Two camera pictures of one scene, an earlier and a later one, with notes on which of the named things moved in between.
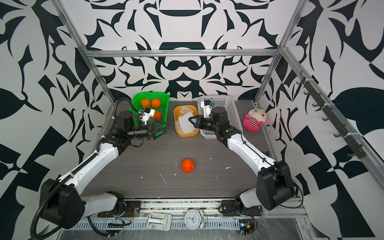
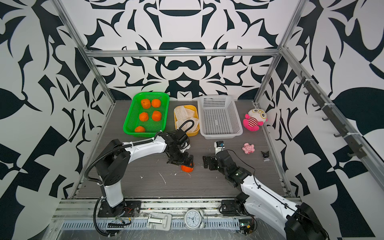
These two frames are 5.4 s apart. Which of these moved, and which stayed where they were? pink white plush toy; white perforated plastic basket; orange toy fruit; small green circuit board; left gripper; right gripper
Moved: right gripper; left gripper
Stayed: orange toy fruit; white perforated plastic basket; pink white plush toy; small green circuit board
